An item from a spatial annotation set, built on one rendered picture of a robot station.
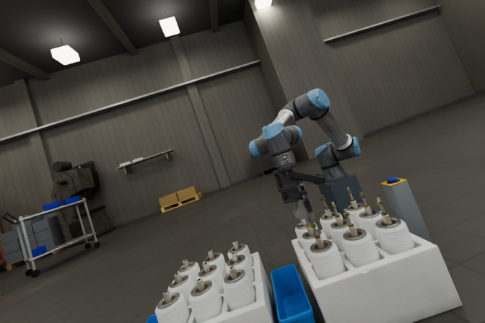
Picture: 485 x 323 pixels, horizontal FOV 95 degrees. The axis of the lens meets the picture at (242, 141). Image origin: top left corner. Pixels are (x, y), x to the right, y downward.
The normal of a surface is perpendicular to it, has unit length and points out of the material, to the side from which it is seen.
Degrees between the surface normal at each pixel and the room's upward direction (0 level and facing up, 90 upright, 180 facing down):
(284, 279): 88
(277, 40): 90
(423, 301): 90
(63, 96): 90
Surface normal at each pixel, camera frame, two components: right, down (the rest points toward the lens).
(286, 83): 0.08, -0.11
